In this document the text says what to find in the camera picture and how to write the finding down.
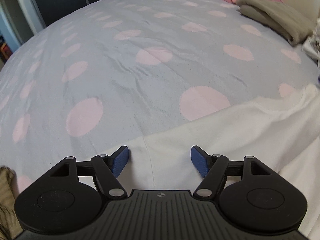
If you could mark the stack of white folded clothes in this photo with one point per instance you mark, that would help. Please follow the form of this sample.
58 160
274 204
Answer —
311 45

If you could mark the olive green folded blanket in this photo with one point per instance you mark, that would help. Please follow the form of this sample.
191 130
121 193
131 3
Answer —
280 17

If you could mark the white t-shirt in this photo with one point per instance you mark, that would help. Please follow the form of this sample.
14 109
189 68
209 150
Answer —
283 134

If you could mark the brown striped garment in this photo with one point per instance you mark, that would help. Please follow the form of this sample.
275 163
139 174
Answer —
10 227

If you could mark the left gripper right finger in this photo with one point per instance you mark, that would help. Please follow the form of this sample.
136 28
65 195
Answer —
248 194

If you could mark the grey pink-dotted bed sheet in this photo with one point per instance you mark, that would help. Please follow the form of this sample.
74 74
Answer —
117 70

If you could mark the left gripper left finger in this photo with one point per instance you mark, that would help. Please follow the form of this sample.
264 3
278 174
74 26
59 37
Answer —
72 194

